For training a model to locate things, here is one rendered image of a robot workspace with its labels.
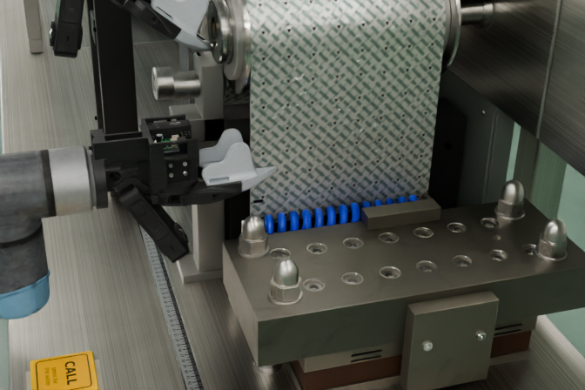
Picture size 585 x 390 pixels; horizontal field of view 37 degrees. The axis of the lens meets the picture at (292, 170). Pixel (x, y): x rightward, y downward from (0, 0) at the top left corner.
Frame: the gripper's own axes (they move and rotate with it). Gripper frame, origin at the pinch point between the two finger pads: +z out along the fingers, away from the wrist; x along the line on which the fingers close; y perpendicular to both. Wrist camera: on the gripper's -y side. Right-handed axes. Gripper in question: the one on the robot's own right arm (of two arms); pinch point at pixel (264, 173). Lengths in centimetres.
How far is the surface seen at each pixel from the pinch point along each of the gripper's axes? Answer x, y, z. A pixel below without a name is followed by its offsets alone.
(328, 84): -0.2, 10.7, 7.5
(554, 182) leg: 13, -15, 50
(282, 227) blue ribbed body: -3.7, -5.6, 1.2
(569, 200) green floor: 150, -109, 159
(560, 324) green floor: 86, -109, 114
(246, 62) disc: -1.1, 14.6, -2.4
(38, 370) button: -8.6, -16.6, -28.3
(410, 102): -0.3, 7.4, 18.1
